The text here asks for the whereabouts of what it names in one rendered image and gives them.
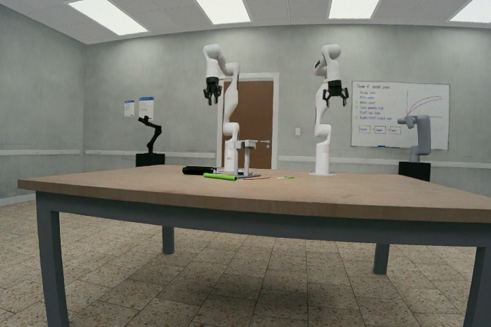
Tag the green hose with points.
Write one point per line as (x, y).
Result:
(220, 176)

